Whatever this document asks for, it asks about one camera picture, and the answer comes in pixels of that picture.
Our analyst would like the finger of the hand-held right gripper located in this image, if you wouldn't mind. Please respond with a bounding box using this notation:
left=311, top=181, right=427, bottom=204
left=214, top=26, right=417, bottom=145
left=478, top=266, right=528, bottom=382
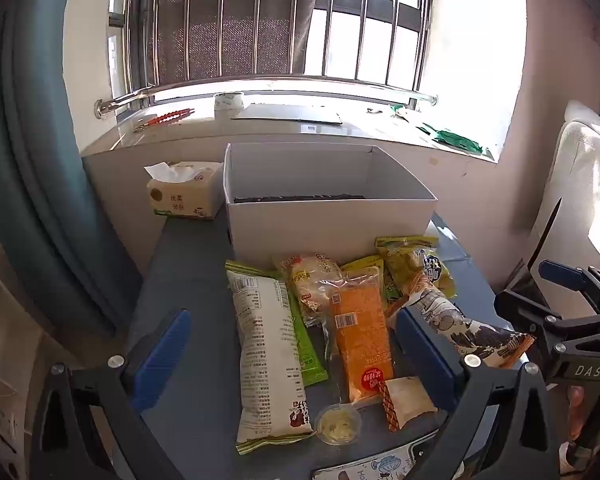
left=538, top=259, right=600, bottom=313
left=494, top=284, right=600, bottom=357

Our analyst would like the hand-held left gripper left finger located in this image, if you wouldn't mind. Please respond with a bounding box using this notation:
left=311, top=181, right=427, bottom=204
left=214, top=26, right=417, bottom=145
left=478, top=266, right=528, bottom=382
left=30, top=307, right=193, bottom=480

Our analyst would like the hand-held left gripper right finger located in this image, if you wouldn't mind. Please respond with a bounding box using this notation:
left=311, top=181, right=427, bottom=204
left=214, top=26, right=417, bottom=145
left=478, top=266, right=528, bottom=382
left=392, top=305, right=561, bottom=480

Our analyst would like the beige striped-edge snack packet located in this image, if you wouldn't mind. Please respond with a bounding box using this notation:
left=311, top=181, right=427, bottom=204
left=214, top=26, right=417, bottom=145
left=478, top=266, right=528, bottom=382
left=378, top=376, right=448, bottom=433

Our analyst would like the cartoon printed snack packet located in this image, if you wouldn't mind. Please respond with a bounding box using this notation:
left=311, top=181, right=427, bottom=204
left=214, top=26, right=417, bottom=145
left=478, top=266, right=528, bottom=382
left=387, top=272, right=536, bottom=368

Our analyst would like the orange snack packet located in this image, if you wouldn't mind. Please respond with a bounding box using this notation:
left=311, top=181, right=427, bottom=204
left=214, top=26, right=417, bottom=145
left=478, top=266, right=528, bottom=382
left=320, top=267, right=396, bottom=406

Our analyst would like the olive yellow snack packet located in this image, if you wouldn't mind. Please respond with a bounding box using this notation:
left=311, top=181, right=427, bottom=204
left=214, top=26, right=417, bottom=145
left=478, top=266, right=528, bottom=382
left=375, top=236, right=458, bottom=298

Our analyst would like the long white snack packet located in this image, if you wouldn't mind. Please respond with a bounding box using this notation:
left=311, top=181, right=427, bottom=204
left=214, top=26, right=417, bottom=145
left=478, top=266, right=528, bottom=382
left=225, top=260, right=316, bottom=456

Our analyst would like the small clear jelly cup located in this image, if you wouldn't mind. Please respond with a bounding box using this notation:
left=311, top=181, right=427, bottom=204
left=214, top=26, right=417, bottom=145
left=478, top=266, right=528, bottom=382
left=314, top=402, right=363, bottom=446

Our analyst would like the long green snack packet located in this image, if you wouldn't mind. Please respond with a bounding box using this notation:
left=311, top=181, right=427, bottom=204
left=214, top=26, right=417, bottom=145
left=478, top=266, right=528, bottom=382
left=270, top=270, right=329, bottom=387

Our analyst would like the clear rice cracker packet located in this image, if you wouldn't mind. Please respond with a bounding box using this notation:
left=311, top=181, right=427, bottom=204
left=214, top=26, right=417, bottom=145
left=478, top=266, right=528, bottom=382
left=275, top=254, right=343, bottom=326

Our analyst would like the white cardboard box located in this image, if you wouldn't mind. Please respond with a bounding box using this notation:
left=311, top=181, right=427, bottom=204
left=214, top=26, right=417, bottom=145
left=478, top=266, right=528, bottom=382
left=223, top=142, right=438, bottom=266

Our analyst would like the person's right hand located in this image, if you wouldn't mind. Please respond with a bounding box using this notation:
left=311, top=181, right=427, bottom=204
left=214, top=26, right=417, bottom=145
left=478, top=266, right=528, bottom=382
left=559, top=384, right=590, bottom=470

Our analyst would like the blue tablecloth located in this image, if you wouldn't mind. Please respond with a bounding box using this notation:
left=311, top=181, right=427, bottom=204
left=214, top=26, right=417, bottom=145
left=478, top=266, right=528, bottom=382
left=125, top=205, right=531, bottom=480

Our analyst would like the white cushioned chair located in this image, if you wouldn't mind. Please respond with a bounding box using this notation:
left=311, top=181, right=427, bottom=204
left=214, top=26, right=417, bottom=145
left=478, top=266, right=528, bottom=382
left=530, top=100, right=600, bottom=286

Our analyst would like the phone with cartoon case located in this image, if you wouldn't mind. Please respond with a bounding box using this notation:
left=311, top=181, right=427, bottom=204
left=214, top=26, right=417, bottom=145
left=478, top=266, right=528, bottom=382
left=312, top=430, right=441, bottom=480

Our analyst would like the yellow tissue box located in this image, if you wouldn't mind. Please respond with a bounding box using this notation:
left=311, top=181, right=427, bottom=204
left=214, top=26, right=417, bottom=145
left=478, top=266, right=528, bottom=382
left=146, top=160, right=226, bottom=221

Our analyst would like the white shelf unit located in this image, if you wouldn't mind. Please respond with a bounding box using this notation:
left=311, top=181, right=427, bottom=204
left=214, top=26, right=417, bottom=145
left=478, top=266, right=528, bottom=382
left=0, top=265, right=46, bottom=480

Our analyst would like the green cloth item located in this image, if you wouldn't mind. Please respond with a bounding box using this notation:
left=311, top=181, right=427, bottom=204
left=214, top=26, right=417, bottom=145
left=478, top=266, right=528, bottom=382
left=415, top=122, right=486, bottom=153

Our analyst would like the stone window sill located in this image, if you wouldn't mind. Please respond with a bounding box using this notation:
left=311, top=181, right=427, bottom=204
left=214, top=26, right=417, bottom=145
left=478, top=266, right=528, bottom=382
left=80, top=102, right=501, bottom=163

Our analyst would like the blue curtain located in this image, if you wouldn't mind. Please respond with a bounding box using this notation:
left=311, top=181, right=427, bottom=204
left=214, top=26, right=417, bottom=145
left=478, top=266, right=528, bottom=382
left=0, top=0, right=146, bottom=341

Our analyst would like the grey hanging cloth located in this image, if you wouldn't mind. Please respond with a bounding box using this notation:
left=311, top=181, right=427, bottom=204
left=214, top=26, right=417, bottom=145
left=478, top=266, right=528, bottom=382
left=157, top=0, right=348, bottom=83

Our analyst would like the metal window grille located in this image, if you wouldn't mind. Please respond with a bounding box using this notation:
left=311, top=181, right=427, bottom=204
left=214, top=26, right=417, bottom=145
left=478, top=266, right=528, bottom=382
left=107, top=0, right=433, bottom=106

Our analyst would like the steel window rail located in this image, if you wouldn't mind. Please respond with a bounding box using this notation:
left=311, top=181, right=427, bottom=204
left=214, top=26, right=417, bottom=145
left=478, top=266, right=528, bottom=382
left=94, top=75, right=440, bottom=120

